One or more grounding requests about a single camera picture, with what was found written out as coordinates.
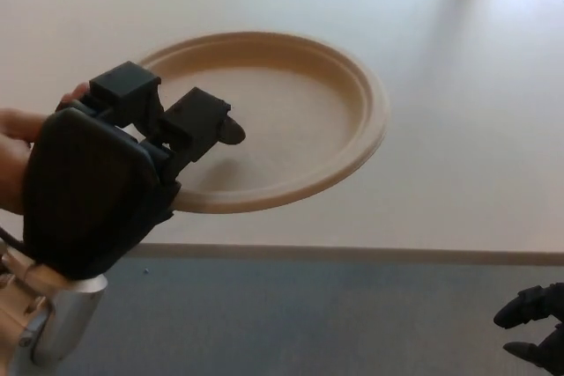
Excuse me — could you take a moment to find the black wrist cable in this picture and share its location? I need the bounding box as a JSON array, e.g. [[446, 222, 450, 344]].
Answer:
[[0, 225, 28, 254]]

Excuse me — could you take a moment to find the beige round paper plate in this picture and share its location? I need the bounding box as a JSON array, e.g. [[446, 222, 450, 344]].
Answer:
[[136, 31, 391, 216]]

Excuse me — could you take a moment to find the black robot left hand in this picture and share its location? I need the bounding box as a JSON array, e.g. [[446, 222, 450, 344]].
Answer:
[[21, 60, 247, 283]]

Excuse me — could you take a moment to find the person's bare hand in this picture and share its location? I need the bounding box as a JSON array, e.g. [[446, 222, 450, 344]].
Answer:
[[0, 80, 92, 217]]

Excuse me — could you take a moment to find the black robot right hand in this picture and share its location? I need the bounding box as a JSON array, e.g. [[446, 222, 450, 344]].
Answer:
[[493, 282, 564, 373]]

